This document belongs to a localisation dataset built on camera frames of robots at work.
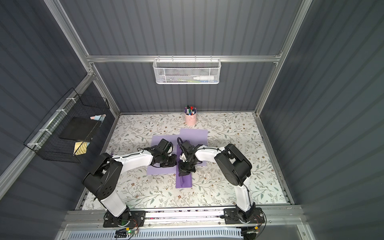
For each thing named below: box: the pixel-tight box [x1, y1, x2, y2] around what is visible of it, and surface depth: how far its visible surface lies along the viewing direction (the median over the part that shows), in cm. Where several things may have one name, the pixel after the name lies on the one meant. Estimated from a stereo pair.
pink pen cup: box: [184, 105, 197, 126], surface depth 107 cm
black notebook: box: [58, 116, 101, 141], surface depth 75 cm
